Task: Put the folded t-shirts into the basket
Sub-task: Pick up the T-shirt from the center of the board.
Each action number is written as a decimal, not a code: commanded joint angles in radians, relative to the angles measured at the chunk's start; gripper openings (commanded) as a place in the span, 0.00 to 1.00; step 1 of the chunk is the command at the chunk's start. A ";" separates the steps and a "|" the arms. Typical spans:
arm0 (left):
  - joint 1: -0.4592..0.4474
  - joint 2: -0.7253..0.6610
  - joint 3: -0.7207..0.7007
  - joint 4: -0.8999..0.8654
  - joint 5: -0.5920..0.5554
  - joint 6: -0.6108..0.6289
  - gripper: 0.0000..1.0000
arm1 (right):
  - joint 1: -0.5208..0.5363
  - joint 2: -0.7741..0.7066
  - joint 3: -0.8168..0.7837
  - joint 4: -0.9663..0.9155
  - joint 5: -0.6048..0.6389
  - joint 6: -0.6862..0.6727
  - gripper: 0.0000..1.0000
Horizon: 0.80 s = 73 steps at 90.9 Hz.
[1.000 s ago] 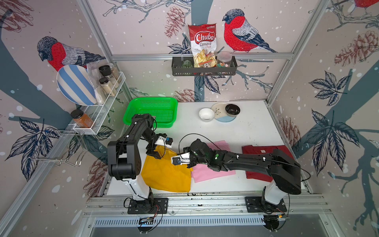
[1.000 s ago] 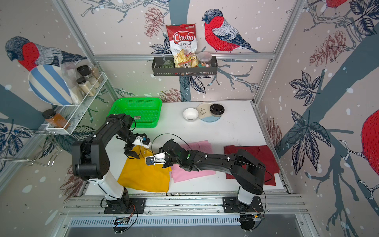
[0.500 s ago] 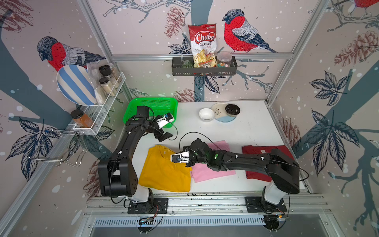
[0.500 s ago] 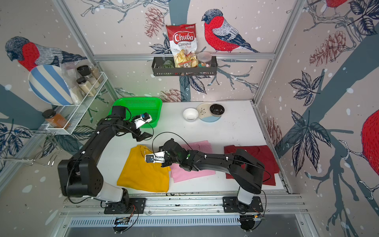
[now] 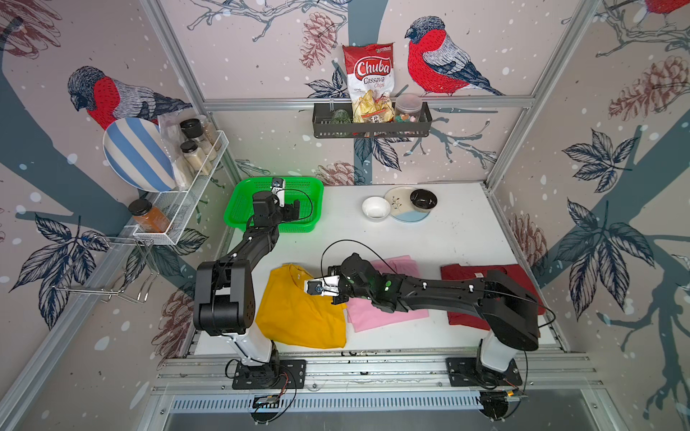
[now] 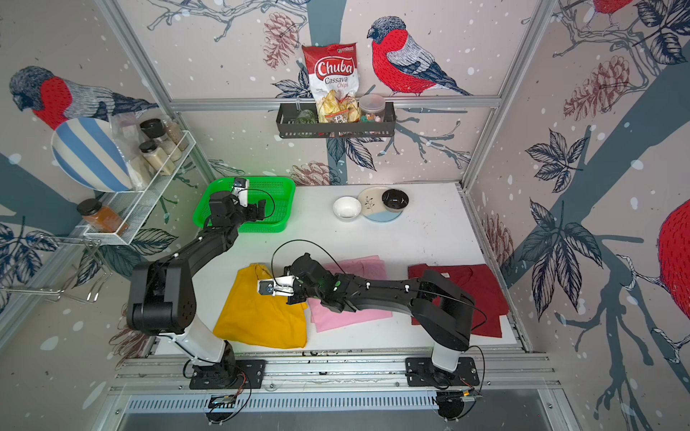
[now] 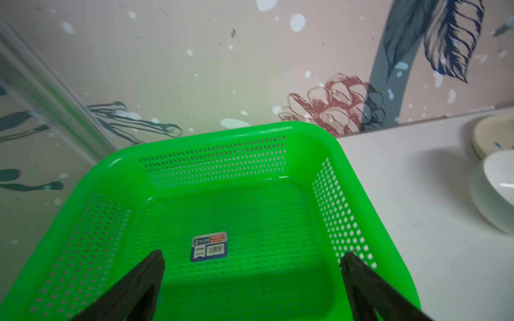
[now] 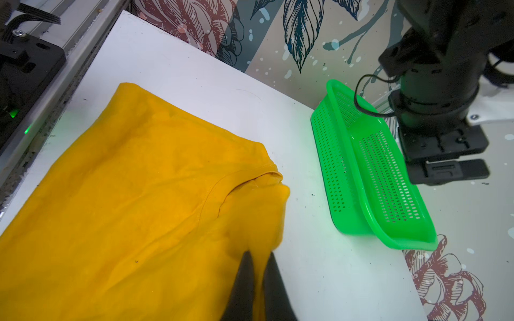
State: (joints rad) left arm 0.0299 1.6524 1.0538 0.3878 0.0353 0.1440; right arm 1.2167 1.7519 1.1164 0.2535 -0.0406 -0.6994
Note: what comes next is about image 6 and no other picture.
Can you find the chrome wire hanger rack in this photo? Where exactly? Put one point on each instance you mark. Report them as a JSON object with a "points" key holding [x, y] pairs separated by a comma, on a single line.
{"points": [[53, 268]]}

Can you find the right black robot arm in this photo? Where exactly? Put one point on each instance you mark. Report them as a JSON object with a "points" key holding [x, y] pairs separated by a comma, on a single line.
{"points": [[443, 309]]}

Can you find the black lid spice jar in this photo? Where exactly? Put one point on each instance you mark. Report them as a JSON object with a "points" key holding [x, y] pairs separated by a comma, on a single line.
{"points": [[154, 129], [157, 158]]}

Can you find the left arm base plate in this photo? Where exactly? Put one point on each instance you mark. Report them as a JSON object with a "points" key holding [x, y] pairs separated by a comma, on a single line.
{"points": [[246, 374]]}

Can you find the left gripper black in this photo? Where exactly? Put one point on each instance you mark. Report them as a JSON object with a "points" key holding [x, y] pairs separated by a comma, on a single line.
{"points": [[252, 215]]}

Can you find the black wall shelf basket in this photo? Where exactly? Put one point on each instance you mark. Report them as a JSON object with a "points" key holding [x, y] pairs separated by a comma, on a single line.
{"points": [[289, 128]]}

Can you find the Chuba cassava chips bag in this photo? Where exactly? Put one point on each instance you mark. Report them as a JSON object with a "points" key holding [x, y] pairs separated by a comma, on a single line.
{"points": [[333, 78]]}

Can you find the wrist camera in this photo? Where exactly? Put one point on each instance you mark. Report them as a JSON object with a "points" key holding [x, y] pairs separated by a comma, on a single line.
{"points": [[272, 285], [241, 187]]}

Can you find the beige and blue plate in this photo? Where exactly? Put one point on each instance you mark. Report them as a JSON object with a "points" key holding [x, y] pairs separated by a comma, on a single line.
{"points": [[373, 207]]}

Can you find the green glass jar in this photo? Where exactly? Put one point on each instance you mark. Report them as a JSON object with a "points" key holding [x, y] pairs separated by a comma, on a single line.
{"points": [[306, 116]]}

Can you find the blue striped plate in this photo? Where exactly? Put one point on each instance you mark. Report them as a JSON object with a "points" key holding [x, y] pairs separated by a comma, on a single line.
{"points": [[84, 150]]}

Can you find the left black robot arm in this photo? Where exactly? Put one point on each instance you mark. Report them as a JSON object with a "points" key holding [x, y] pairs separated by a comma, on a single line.
{"points": [[162, 301]]}

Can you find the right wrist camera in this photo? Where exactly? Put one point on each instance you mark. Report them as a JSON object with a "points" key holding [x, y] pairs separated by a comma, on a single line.
{"points": [[272, 285]]}

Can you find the clear lidded candy jar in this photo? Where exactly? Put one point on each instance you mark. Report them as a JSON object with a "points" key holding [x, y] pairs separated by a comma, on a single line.
{"points": [[372, 108]]}

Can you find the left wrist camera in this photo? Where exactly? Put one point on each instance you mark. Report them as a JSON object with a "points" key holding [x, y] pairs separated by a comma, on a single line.
{"points": [[241, 187]]}

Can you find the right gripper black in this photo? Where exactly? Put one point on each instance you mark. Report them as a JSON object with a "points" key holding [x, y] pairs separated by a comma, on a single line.
{"points": [[294, 301]]}

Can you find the orange spice jar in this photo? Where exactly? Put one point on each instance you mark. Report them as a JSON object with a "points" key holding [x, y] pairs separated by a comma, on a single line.
{"points": [[101, 218]]}

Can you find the dark red folded t-shirt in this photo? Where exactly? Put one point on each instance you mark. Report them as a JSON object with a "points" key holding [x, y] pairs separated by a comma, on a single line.
{"points": [[480, 283]]}

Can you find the black bowl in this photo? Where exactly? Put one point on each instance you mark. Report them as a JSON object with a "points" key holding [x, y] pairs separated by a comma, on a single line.
{"points": [[395, 200]]}

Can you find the pink t-shirt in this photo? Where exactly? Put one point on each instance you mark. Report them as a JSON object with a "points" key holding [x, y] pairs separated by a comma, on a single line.
{"points": [[371, 267]]}

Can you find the small white bowl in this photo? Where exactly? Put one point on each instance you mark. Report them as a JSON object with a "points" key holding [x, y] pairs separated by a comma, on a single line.
{"points": [[347, 208]]}

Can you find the white wire wall rack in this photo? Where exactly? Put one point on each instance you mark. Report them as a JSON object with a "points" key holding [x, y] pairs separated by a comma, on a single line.
{"points": [[134, 207]]}

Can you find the yellow t-shirt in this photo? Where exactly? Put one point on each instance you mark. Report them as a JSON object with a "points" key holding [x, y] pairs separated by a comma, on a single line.
{"points": [[265, 321]]}

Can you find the green plastic basket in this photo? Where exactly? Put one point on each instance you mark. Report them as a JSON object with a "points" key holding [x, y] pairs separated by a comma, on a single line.
{"points": [[278, 192]]}

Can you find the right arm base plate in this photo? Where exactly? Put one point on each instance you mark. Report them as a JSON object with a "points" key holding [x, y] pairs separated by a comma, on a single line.
{"points": [[420, 372]]}

